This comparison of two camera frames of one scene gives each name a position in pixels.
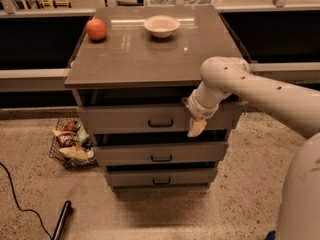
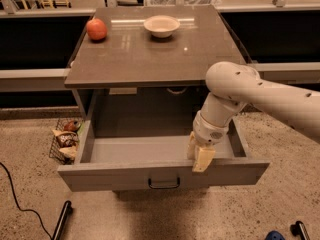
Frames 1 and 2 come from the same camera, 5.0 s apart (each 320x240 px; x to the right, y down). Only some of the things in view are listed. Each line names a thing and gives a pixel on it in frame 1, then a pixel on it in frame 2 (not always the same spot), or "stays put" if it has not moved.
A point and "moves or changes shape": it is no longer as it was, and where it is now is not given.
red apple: x=96 y=29 stays put
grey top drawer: x=159 y=118 moves or changes shape
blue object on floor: x=270 y=235 stays put
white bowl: x=162 y=26 stays put
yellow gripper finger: x=197 y=128 → x=205 y=156
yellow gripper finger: x=186 y=100 → x=191 y=148
